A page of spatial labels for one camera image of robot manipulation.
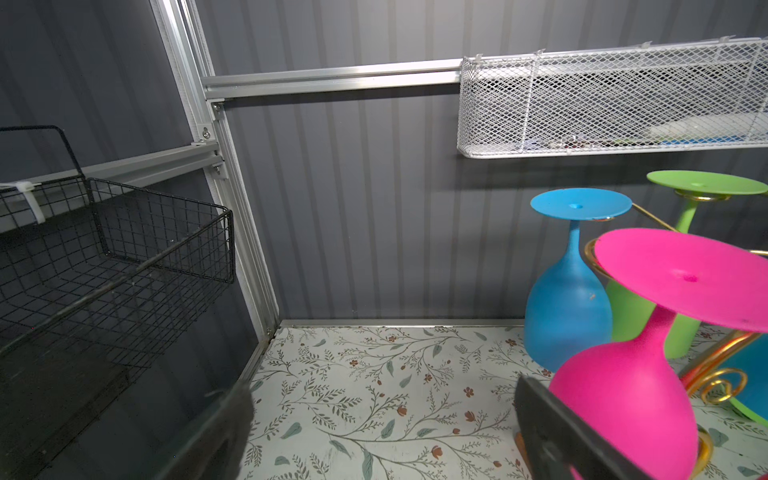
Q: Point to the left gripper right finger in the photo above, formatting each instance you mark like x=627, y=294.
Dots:
x=560, y=445

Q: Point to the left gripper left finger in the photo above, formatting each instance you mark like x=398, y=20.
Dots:
x=212, y=446

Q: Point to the blue wine glass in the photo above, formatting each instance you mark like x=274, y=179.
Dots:
x=752, y=360
x=567, y=309

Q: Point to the pink wine glass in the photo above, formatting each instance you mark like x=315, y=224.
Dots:
x=630, y=395

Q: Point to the back green wine glass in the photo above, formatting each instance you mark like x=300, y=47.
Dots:
x=695, y=278

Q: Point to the black wire side basket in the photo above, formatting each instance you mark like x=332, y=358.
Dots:
x=98, y=280

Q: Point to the aluminium frame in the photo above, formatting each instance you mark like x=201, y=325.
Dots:
x=87, y=83

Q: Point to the white mesh wall basket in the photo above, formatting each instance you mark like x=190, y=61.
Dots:
x=704, y=95

